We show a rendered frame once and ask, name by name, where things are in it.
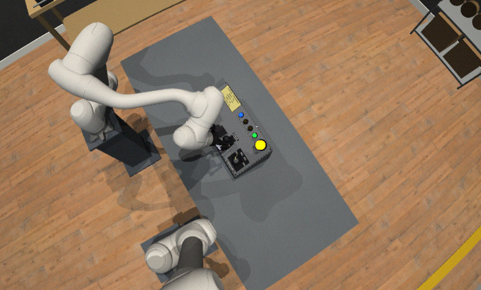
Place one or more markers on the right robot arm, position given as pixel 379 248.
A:
pixel 189 274

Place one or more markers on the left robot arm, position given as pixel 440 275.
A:
pixel 83 73

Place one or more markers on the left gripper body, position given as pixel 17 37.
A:
pixel 215 141

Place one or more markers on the dark grey console housing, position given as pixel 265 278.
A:
pixel 250 147

